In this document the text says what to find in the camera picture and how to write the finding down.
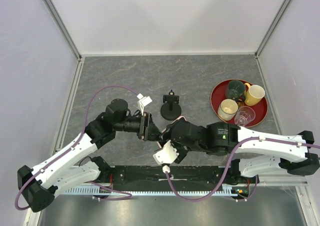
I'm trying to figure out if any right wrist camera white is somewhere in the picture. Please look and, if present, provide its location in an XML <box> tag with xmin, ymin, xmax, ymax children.
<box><xmin>152</xmin><ymin>140</ymin><xmax>179</xmax><ymax>174</ymax></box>

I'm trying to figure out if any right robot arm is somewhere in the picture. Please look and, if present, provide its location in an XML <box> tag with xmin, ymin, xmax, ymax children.
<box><xmin>153</xmin><ymin>117</ymin><xmax>320</xmax><ymax>183</ymax></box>

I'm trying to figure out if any yellow mug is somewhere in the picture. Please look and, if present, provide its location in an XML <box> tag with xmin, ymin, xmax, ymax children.
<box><xmin>244</xmin><ymin>82</ymin><xmax>265</xmax><ymax>106</ymax></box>

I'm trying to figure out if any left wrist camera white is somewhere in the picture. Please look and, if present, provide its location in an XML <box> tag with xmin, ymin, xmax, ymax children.
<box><xmin>137</xmin><ymin>93</ymin><xmax>152</xmax><ymax>114</ymax></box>

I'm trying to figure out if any phone with pink case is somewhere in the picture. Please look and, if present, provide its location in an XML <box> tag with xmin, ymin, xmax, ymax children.
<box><xmin>161</xmin><ymin>115</ymin><xmax>186</xmax><ymax>142</ymax></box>

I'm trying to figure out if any cream white cup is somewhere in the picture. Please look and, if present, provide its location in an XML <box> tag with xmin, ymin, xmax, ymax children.
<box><xmin>217</xmin><ymin>99</ymin><xmax>239</xmax><ymax>121</ymax></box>

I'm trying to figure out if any white cable duct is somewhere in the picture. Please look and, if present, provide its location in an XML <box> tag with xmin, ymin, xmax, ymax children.
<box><xmin>62</xmin><ymin>184</ymin><xmax>238</xmax><ymax>197</ymax></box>

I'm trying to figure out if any clear drinking glass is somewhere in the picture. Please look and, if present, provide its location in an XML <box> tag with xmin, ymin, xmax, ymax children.
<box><xmin>234</xmin><ymin>106</ymin><xmax>256</xmax><ymax>127</ymax></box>

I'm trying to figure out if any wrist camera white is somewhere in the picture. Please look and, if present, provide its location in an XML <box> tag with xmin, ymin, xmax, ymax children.
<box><xmin>152</xmin><ymin>140</ymin><xmax>179</xmax><ymax>174</ymax></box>
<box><xmin>137</xmin><ymin>93</ymin><xmax>152</xmax><ymax>114</ymax></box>

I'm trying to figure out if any black phone stand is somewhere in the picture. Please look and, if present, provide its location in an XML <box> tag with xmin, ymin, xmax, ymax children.
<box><xmin>160</xmin><ymin>89</ymin><xmax>182</xmax><ymax>121</ymax></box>

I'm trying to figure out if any dark green mug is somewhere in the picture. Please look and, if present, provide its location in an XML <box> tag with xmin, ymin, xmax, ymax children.
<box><xmin>225</xmin><ymin>80</ymin><xmax>246</xmax><ymax>102</ymax></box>

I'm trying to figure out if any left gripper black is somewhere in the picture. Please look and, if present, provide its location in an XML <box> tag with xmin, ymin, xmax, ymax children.
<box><xmin>114</xmin><ymin>111</ymin><xmax>161</xmax><ymax>141</ymax></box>

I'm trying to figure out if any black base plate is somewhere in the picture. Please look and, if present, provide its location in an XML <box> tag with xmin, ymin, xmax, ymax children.
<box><xmin>99</xmin><ymin>164</ymin><xmax>261</xmax><ymax>192</ymax></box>

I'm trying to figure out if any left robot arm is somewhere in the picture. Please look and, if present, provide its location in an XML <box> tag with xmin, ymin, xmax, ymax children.
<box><xmin>14</xmin><ymin>98</ymin><xmax>161</xmax><ymax>213</ymax></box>

